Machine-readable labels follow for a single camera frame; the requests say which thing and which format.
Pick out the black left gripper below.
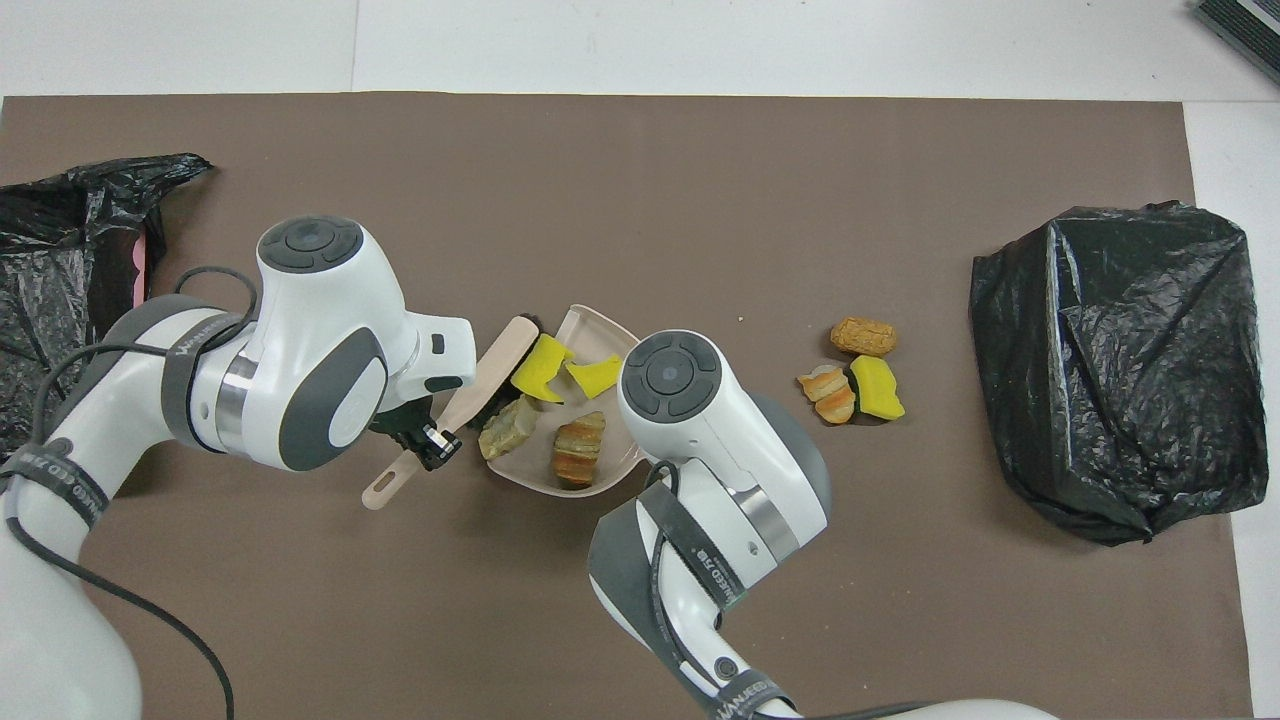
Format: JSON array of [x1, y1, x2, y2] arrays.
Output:
[[372, 397, 463, 471]]

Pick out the black trash bag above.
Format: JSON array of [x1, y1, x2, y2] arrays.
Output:
[[968, 200, 1269, 547], [0, 153, 214, 484]]

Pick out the pink plastic bin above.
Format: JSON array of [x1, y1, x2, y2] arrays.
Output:
[[128, 232, 151, 321]]

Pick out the dark grey ribbed object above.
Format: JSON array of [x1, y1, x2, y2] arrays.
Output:
[[1193, 0, 1280, 87]]

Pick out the golden brown bread roll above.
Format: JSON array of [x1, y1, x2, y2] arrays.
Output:
[[830, 316, 899, 359]]

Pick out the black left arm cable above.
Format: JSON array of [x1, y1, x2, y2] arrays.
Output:
[[0, 265, 263, 720]]

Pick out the pale striped bread chunk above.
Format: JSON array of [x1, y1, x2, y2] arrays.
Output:
[[551, 411, 608, 490]]

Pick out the beige brush with black bristles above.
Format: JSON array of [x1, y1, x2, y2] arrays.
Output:
[[361, 314, 546, 512]]

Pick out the pale yellow bread chunk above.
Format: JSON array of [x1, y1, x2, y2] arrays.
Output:
[[478, 395, 541, 462]]

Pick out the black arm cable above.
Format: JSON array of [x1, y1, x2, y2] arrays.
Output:
[[645, 462, 906, 720], [0, 265, 263, 720]]

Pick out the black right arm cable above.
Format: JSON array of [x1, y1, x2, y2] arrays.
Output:
[[645, 462, 906, 720]]

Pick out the notched yellow green sponge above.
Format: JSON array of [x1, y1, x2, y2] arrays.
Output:
[[510, 333, 576, 404]]

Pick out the beige plastic dustpan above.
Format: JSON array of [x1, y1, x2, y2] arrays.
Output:
[[487, 304, 651, 496]]

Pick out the small yellow sponge piece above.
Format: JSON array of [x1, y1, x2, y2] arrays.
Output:
[[565, 353, 623, 399]]

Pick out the wavy yellow sponge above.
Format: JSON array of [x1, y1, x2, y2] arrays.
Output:
[[850, 355, 907, 423]]

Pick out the orange striped bread piece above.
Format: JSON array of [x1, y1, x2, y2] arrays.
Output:
[[796, 364, 858, 426]]

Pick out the brown table mat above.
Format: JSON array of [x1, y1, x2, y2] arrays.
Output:
[[0, 92, 1254, 720]]

